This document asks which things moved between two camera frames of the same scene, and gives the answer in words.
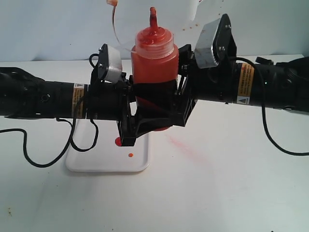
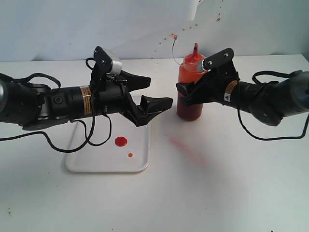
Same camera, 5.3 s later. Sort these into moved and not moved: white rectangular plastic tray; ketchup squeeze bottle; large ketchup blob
Moved: ketchup squeeze bottle
Not moved: white rectangular plastic tray; large ketchup blob
